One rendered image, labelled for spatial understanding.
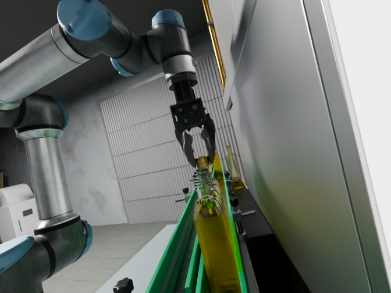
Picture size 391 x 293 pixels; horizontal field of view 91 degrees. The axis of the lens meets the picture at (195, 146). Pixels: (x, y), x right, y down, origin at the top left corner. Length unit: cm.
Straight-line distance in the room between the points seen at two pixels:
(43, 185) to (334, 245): 68
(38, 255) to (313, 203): 62
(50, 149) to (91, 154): 387
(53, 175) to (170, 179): 278
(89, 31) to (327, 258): 45
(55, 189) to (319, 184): 66
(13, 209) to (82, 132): 212
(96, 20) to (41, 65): 16
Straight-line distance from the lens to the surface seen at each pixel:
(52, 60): 50
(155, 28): 52
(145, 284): 87
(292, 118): 19
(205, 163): 47
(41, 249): 67
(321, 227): 21
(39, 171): 72
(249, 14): 30
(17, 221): 567
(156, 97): 342
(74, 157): 498
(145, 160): 359
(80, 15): 42
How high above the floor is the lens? 120
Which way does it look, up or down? 1 degrees down
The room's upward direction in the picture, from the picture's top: 14 degrees counter-clockwise
